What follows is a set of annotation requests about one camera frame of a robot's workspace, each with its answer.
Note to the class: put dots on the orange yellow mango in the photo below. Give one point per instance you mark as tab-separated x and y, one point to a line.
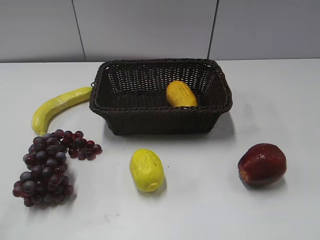
178	94

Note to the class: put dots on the black woven basket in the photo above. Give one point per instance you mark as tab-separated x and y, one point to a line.
131	96

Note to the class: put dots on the yellow lemon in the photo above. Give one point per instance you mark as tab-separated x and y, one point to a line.
146	170

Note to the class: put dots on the red apple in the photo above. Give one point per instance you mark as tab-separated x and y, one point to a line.
263	164

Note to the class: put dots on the yellow banana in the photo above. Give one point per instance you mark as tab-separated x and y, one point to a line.
49	109

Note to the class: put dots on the purple grape bunch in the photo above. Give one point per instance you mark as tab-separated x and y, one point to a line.
45	182

